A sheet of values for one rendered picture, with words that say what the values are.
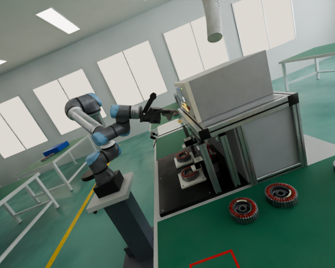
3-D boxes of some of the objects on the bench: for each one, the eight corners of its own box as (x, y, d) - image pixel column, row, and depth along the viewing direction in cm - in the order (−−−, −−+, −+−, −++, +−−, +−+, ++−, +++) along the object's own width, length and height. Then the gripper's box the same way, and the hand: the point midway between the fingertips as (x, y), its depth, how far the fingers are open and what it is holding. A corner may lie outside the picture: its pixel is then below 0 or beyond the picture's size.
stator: (261, 225, 61) (259, 218, 60) (229, 224, 66) (227, 217, 65) (257, 202, 71) (255, 195, 70) (229, 202, 76) (227, 197, 75)
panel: (248, 182, 80) (233, 127, 71) (207, 139, 143) (196, 107, 134) (250, 181, 80) (235, 126, 71) (208, 138, 143) (197, 106, 134)
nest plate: (182, 189, 94) (181, 187, 94) (178, 175, 109) (177, 174, 108) (206, 179, 94) (206, 178, 93) (199, 167, 108) (199, 165, 107)
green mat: (156, 161, 147) (156, 160, 147) (156, 139, 205) (156, 139, 205) (256, 122, 143) (256, 121, 143) (226, 110, 201) (226, 110, 201)
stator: (179, 165, 118) (177, 160, 117) (175, 158, 129) (174, 155, 128) (193, 158, 119) (191, 154, 118) (188, 152, 129) (186, 149, 128)
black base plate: (160, 217, 84) (159, 214, 83) (158, 161, 145) (157, 159, 144) (248, 184, 82) (246, 181, 81) (208, 141, 143) (207, 139, 142)
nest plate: (176, 168, 117) (176, 167, 117) (174, 159, 132) (174, 158, 131) (196, 160, 117) (195, 159, 116) (191, 152, 131) (191, 151, 131)
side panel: (252, 186, 80) (236, 127, 70) (249, 183, 83) (233, 125, 73) (308, 165, 78) (299, 102, 69) (302, 162, 81) (293, 101, 72)
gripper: (140, 119, 96) (176, 121, 98) (139, 123, 88) (177, 125, 90) (140, 105, 94) (177, 107, 96) (139, 107, 85) (179, 109, 87)
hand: (175, 110), depth 92 cm, fingers closed
